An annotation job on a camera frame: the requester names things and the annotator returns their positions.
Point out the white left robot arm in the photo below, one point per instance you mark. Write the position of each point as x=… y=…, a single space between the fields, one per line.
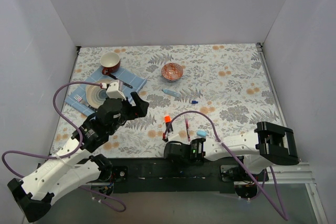
x=74 y=164

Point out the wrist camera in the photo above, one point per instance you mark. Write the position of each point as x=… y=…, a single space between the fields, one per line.
x=169 y=136
x=113 y=89

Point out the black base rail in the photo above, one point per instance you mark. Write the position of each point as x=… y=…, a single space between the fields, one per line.
x=135 y=175

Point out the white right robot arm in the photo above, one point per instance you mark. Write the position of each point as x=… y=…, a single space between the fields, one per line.
x=268 y=144

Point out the orange patterned bowl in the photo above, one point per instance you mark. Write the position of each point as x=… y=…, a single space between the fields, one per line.
x=172 y=71

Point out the orange pen cap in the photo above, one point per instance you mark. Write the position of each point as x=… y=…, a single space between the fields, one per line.
x=167 y=119

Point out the black handled knife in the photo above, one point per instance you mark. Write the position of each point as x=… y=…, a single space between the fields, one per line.
x=124 y=83

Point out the red brown ceramic mug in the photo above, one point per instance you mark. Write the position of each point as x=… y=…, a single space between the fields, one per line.
x=110 y=62

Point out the floral tablecloth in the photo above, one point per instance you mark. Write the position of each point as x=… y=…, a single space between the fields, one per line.
x=228 y=81

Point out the light blue marker pen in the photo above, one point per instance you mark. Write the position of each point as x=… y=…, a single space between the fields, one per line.
x=171 y=93

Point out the pink pen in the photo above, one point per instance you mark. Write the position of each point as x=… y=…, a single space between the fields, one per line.
x=187 y=128

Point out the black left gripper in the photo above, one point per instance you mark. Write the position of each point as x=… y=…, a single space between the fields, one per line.
x=130 y=109

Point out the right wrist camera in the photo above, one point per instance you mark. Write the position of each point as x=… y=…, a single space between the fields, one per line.
x=169 y=136

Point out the light blue pen cap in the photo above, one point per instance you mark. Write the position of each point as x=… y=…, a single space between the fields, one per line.
x=201 y=133

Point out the silver fork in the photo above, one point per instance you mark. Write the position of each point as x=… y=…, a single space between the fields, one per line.
x=81 y=100

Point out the beige blue ringed plate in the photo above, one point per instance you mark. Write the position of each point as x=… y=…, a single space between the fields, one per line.
x=95 y=96

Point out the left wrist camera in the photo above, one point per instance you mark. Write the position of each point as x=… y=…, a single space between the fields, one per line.
x=113 y=89

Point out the black orange marker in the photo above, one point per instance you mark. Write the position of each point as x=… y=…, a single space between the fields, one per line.
x=169 y=127

